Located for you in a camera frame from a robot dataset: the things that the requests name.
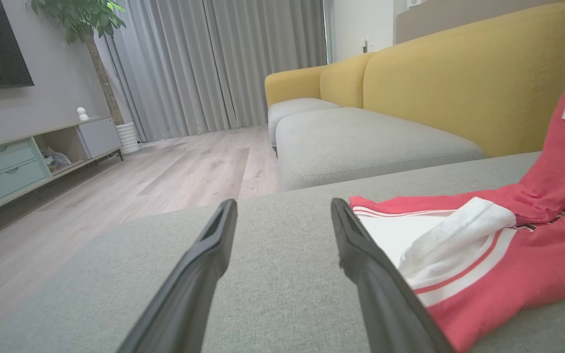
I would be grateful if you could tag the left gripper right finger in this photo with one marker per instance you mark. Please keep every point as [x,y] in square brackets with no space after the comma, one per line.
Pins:
[385,304]

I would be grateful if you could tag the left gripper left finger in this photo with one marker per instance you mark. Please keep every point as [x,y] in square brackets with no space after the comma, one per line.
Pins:
[189,304]

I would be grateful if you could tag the red jersey with white panel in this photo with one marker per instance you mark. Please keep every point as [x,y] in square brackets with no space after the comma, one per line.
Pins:
[508,274]

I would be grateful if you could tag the large grey sofa seat cushion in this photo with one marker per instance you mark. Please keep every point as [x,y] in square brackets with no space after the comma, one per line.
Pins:
[282,274]

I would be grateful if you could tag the medium grey sofa seat cushion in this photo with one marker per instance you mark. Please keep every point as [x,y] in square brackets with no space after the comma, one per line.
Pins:
[361,142]

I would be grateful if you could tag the white ribbed plant pot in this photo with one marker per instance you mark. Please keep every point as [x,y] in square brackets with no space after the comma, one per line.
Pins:
[128,137]

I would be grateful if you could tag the low television cabinet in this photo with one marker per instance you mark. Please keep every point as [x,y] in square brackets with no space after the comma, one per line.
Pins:
[101,137]

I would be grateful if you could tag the grey bundle in cabinet shelf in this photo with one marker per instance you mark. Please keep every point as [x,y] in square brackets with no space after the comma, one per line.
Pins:
[57,159]

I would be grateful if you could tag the pale green cabinet drawer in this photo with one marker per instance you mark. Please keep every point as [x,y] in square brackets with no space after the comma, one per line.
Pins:
[15,179]
[3,158]

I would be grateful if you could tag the small grey sofa seat cushion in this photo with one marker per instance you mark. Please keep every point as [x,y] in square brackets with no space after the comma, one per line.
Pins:
[297,108]

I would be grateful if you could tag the small white figurine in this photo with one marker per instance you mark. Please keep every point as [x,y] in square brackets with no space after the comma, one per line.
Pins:
[82,113]

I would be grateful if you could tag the yellow sofa backrest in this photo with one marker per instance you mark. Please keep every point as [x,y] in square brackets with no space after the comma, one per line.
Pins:
[459,83]

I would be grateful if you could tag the grey curtain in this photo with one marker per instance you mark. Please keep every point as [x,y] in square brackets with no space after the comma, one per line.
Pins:
[165,63]
[272,44]

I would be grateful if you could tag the green indoor tree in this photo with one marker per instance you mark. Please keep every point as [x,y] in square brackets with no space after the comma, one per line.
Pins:
[86,19]

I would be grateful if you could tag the taupe wall panel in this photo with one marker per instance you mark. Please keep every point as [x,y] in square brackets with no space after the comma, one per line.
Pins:
[459,14]

